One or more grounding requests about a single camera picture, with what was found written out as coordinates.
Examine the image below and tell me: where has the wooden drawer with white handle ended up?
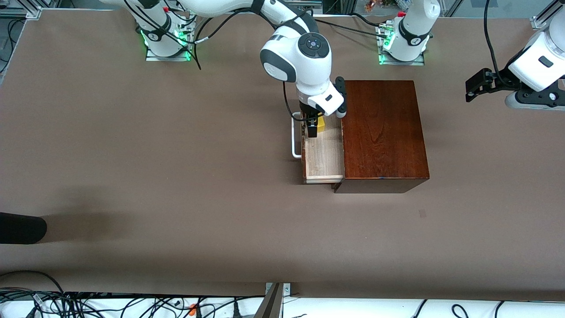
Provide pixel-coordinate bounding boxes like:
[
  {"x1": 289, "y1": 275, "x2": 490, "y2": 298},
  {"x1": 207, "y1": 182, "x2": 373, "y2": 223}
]
[{"x1": 291, "y1": 112, "x2": 345, "y2": 184}]

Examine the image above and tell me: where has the aluminium corner profile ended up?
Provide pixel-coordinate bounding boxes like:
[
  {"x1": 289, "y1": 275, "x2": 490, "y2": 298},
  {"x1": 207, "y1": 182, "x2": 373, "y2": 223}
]
[
  {"x1": 0, "y1": 0, "x2": 43, "y2": 19},
  {"x1": 531, "y1": 0, "x2": 565, "y2": 30}
]

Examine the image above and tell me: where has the dark brown wooden cabinet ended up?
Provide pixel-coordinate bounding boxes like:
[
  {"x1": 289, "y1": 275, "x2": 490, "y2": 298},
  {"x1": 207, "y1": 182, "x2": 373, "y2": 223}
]
[{"x1": 332, "y1": 80, "x2": 430, "y2": 194}]

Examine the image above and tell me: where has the black cylindrical object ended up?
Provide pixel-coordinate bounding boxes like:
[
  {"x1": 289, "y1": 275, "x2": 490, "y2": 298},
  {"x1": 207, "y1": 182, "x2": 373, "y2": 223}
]
[{"x1": 0, "y1": 212, "x2": 48, "y2": 245}]

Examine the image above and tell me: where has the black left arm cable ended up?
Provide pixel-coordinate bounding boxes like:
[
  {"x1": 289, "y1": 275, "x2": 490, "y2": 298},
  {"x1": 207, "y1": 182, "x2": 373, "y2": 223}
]
[{"x1": 483, "y1": 0, "x2": 502, "y2": 76}]

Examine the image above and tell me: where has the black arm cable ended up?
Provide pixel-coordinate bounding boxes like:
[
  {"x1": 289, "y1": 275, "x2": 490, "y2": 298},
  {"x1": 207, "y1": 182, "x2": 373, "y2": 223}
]
[
  {"x1": 125, "y1": 0, "x2": 309, "y2": 121},
  {"x1": 483, "y1": 0, "x2": 502, "y2": 76}
]

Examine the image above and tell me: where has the black cable on table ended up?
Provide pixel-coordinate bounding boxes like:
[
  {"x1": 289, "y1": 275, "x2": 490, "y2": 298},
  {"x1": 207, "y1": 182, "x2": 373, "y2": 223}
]
[{"x1": 313, "y1": 13, "x2": 390, "y2": 39}]

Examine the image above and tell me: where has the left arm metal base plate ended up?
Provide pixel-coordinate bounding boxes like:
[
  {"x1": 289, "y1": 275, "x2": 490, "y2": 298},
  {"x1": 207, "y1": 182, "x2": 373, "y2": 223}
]
[{"x1": 378, "y1": 26, "x2": 426, "y2": 66}]

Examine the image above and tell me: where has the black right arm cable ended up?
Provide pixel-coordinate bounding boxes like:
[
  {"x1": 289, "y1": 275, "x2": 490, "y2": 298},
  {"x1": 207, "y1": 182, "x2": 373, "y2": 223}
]
[{"x1": 125, "y1": 0, "x2": 309, "y2": 121}]

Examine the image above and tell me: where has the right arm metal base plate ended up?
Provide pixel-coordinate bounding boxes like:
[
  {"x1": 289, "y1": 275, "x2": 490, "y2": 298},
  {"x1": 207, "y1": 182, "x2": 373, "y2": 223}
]
[{"x1": 146, "y1": 18, "x2": 195, "y2": 62}]

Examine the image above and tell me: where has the aluminium frame post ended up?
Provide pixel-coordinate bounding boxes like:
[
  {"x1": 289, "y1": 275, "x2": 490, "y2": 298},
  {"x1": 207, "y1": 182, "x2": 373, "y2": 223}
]
[{"x1": 254, "y1": 283, "x2": 292, "y2": 318}]

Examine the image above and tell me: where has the black cable tangle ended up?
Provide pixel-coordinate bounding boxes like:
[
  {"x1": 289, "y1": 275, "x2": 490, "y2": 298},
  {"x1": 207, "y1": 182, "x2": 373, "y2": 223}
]
[{"x1": 0, "y1": 270, "x2": 265, "y2": 318}]

